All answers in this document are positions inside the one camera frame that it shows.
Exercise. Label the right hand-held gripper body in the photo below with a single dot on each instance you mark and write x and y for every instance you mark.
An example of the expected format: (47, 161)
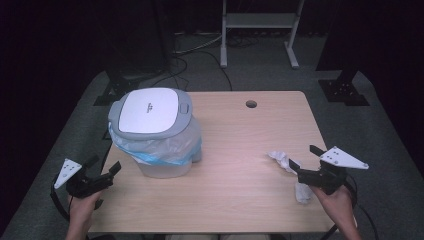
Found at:
(328, 180)

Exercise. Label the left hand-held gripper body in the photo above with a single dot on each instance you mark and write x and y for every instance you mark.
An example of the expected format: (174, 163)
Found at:
(80, 185)

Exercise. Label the white tissue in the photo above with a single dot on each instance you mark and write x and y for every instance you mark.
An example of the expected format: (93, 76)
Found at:
(302, 194)
(281, 160)

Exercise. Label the clear blue-edged plastic bin liner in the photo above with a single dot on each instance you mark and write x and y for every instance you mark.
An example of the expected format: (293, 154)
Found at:
(160, 150)

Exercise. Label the grey white-lidded trash can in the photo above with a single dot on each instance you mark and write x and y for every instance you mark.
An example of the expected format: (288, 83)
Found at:
(150, 111)

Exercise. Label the person's left hand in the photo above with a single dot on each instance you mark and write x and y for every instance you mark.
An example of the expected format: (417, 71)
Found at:
(81, 208)

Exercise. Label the person's right hand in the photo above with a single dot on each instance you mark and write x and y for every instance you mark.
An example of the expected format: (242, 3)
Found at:
(338, 205)

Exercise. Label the black stand with feet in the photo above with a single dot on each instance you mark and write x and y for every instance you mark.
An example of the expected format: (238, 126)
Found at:
(121, 85)

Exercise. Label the white metal stand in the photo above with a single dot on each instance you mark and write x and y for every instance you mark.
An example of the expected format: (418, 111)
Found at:
(260, 20)

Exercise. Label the black stand base plate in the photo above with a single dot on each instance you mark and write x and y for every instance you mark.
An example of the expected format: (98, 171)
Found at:
(343, 93)

